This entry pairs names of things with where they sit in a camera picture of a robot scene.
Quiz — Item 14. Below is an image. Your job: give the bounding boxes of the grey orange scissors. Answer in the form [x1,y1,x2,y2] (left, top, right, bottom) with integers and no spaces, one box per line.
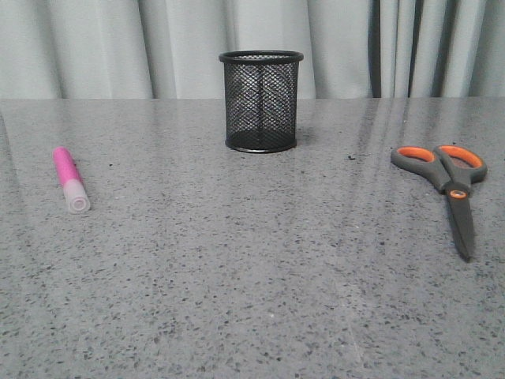
[391,145,488,261]

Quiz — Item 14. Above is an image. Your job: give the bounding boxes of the black mesh pen holder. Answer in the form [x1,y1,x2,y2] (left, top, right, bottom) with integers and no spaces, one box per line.
[219,50,304,153]

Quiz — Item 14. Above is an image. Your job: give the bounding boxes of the grey curtain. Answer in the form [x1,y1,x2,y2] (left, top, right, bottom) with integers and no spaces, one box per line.
[1,1,504,99]

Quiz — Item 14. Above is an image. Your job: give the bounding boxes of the pink marker pen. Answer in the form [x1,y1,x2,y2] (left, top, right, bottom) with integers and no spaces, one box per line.
[52,146,91,214]

